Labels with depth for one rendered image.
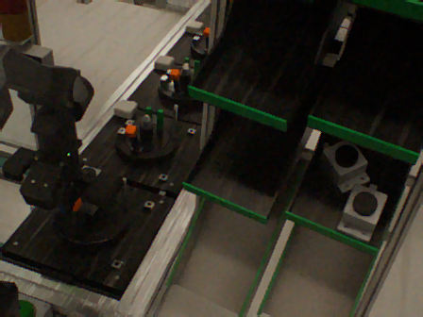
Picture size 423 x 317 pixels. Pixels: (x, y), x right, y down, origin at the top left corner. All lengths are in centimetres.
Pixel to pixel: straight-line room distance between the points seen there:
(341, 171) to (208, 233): 28
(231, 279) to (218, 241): 7
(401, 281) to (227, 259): 44
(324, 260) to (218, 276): 17
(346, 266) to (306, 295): 8
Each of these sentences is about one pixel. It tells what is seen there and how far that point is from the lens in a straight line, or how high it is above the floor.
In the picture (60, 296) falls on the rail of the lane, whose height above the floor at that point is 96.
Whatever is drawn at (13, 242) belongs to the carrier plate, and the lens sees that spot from 101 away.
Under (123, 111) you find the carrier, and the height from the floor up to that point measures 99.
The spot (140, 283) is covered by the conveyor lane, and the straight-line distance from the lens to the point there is 94.
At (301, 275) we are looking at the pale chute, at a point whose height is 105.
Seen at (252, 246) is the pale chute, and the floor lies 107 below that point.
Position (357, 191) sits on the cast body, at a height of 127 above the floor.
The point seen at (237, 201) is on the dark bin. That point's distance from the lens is 75.
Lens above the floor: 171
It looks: 40 degrees down
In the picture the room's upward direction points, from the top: 6 degrees clockwise
